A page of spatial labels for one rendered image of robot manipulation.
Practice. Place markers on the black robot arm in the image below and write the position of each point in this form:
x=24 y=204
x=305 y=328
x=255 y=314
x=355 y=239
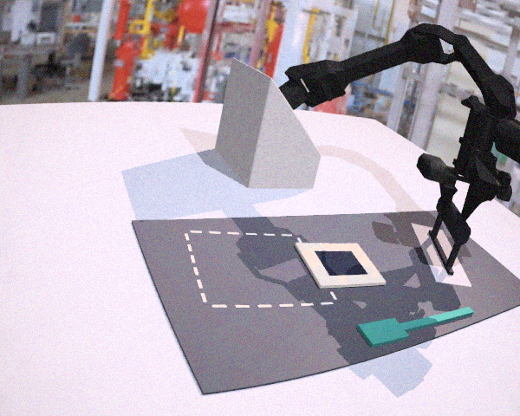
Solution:
x=491 y=122

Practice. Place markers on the peach square tile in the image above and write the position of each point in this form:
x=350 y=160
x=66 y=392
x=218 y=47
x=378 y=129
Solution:
x=339 y=265

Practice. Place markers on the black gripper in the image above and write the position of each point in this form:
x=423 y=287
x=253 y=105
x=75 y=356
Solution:
x=435 y=169

